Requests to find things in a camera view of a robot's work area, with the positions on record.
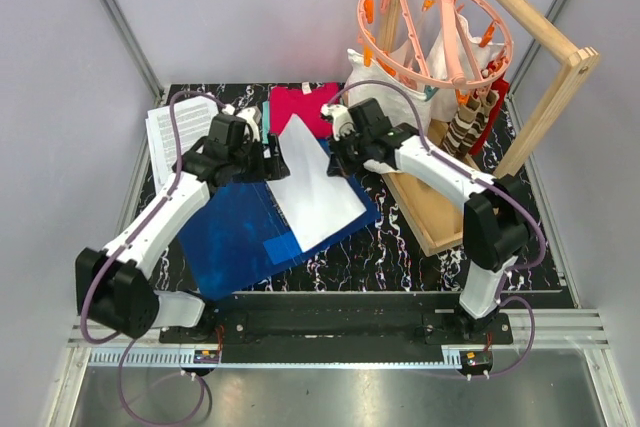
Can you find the pink round clip hanger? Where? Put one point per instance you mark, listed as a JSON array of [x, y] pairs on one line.
[[460, 45]]

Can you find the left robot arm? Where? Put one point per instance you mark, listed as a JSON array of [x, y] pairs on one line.
[[112, 284]]

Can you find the red folded shirt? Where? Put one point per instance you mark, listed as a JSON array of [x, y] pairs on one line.
[[306, 103]]

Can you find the white paper sheets stack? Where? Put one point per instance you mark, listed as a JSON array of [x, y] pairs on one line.
[[315, 205]]

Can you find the teal folded shirt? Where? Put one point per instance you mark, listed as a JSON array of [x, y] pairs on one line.
[[265, 122]]

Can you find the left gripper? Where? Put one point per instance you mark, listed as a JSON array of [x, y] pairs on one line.
[[268, 169]]

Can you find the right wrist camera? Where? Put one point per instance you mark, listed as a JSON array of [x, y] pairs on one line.
[[339, 118]]

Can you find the white hanging towel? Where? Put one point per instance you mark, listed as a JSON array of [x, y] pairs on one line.
[[392, 103]]

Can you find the brown striped socks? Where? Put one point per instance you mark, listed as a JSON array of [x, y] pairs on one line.
[[467, 124]]

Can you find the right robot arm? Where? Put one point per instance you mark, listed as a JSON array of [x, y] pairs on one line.
[[494, 231]]

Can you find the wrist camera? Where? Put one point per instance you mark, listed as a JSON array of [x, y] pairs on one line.
[[339, 118], [252, 117]]

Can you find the aluminium rail frame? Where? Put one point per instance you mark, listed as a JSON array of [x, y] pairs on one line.
[[559, 371]]

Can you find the printed paper stack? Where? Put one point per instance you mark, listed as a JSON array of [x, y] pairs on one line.
[[193, 118]]

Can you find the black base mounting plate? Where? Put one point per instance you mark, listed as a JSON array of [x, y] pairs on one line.
[[332, 330]]

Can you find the red hanging cloth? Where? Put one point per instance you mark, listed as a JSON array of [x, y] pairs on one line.
[[499, 89]]

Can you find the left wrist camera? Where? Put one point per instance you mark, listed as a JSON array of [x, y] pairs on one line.
[[252, 117]]

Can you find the blue plastic folder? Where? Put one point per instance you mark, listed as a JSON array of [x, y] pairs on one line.
[[240, 238]]

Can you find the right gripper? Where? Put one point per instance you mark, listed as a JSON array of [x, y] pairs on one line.
[[338, 165]]

